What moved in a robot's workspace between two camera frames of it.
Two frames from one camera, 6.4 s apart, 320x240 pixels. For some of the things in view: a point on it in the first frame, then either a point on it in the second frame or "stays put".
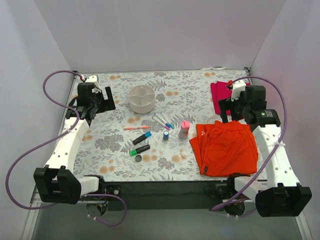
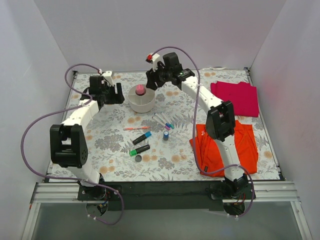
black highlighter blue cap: (142, 137) stays put
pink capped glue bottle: (183, 134) → (140, 90)
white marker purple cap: (160, 123) stays put
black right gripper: (224, 110) → (155, 77)
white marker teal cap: (172, 126) stays put
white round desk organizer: (141, 99) stays put
